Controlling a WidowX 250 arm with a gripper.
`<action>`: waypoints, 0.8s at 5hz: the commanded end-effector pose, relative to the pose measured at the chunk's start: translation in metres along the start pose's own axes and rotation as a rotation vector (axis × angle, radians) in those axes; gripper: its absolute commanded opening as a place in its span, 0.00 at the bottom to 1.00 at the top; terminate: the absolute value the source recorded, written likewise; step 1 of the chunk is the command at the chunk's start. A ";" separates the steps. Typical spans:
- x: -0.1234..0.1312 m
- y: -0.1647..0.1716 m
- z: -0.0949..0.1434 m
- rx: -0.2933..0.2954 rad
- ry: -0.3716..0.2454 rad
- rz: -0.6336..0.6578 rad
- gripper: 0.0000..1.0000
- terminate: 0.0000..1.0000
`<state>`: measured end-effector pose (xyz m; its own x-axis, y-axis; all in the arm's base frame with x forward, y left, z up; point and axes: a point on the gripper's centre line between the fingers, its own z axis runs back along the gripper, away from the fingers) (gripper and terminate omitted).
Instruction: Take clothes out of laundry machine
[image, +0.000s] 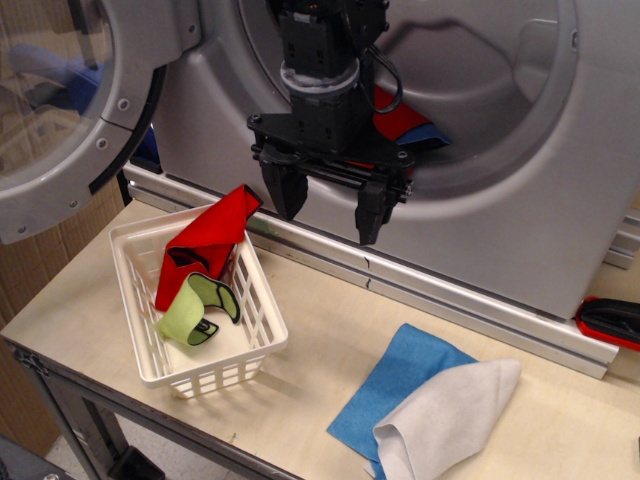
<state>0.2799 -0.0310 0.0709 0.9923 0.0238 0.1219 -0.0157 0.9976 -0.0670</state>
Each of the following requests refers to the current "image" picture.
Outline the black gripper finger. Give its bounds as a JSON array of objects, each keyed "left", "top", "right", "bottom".
[
  {"left": 260, "top": 161, "right": 308, "bottom": 221},
  {"left": 355, "top": 183, "right": 397, "bottom": 246}
]

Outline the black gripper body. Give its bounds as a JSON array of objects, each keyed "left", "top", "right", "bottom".
[{"left": 247, "top": 76, "right": 414, "bottom": 203}]

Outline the red felt cloth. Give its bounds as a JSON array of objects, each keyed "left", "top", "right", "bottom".
[{"left": 346, "top": 85, "right": 433, "bottom": 170}]

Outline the small blue cloth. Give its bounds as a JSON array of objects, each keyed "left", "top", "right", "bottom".
[{"left": 395, "top": 123, "right": 451, "bottom": 151}]

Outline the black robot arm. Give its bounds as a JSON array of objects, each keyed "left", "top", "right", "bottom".
[{"left": 247, "top": 1, "right": 414, "bottom": 245}]

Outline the grey toy laundry machine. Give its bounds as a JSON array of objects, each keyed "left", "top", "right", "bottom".
[{"left": 154, "top": 1, "right": 639, "bottom": 317}]

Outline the round transparent machine door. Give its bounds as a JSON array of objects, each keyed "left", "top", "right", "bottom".
[{"left": 1, "top": 1, "right": 201, "bottom": 244}]

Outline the red cloth with black trim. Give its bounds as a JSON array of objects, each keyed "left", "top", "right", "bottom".
[{"left": 155, "top": 185, "right": 263, "bottom": 311}]

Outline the blue cloth on table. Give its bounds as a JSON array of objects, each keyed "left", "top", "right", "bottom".
[{"left": 328, "top": 324, "right": 476, "bottom": 479}]

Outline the light green cloth black trim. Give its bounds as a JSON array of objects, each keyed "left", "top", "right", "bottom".
[{"left": 155, "top": 273, "right": 241, "bottom": 347}]

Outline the white plastic basket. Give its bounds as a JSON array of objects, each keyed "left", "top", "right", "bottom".
[{"left": 110, "top": 208, "right": 288, "bottom": 398}]

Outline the white cloth on table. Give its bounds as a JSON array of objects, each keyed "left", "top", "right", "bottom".
[{"left": 373, "top": 359, "right": 522, "bottom": 479}]

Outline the red and black tool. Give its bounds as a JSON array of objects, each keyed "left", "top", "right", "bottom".
[{"left": 575, "top": 296, "right": 639, "bottom": 351}]

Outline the black box under table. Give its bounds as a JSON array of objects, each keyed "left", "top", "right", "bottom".
[{"left": 108, "top": 446, "right": 166, "bottom": 480}]

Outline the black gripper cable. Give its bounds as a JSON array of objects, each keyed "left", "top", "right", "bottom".
[{"left": 368, "top": 44, "right": 404, "bottom": 116}]

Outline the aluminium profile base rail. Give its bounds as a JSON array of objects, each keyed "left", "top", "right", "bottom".
[{"left": 122, "top": 162, "right": 640, "bottom": 380}]

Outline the metal table frame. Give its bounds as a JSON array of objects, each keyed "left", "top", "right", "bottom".
[{"left": 1, "top": 334, "right": 297, "bottom": 479}]

